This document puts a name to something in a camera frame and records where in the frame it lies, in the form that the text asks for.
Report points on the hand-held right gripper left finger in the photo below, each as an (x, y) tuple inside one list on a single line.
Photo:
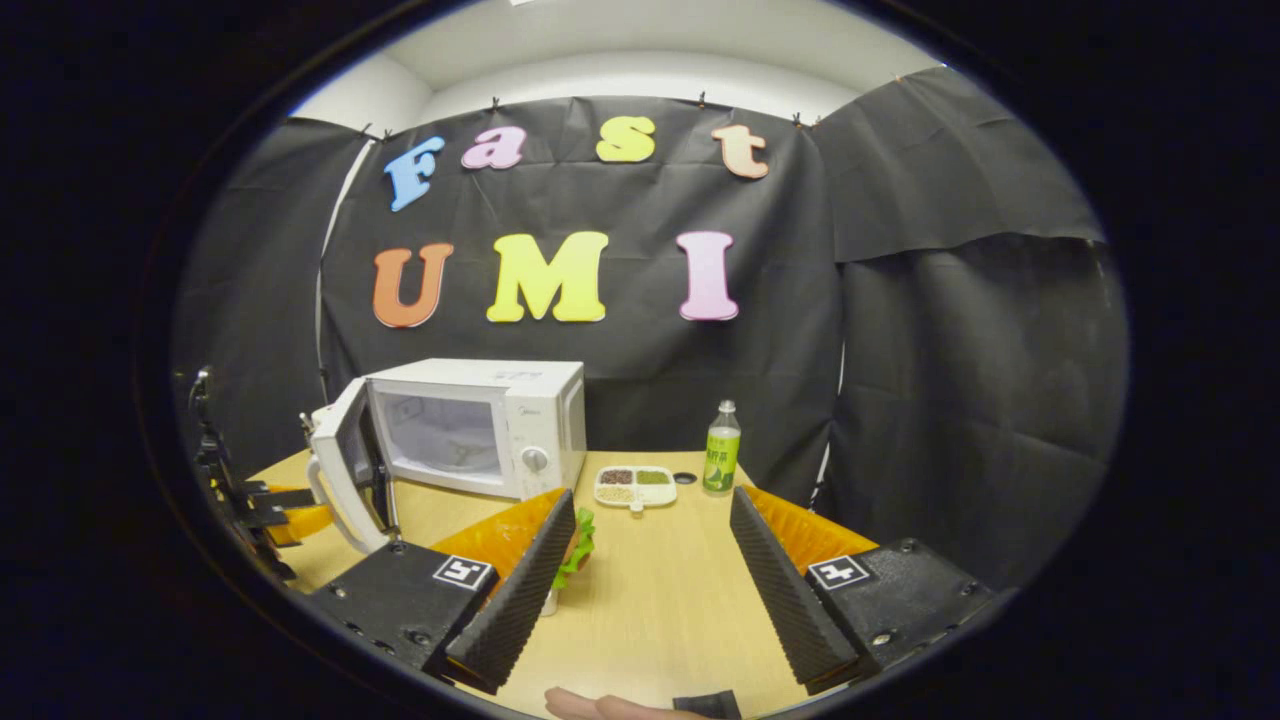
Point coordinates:
[(520, 600)]

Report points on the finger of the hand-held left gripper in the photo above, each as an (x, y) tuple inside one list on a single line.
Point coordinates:
[(295, 522), (275, 491)]

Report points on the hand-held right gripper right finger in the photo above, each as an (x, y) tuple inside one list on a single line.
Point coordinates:
[(780, 600)]

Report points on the sandwich with lettuce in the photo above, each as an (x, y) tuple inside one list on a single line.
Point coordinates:
[(581, 545)]

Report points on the white microwave oven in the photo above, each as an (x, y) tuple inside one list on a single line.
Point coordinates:
[(520, 420)]

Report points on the small white rectangular dish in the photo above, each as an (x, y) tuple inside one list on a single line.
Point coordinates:
[(549, 603)]

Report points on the green label drink bottle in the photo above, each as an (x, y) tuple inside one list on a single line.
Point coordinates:
[(721, 460)]

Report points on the white divided snack plate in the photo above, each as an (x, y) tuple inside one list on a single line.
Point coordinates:
[(633, 493)]

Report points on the black backdrop cloth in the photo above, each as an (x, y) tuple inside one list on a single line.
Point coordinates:
[(620, 350)]

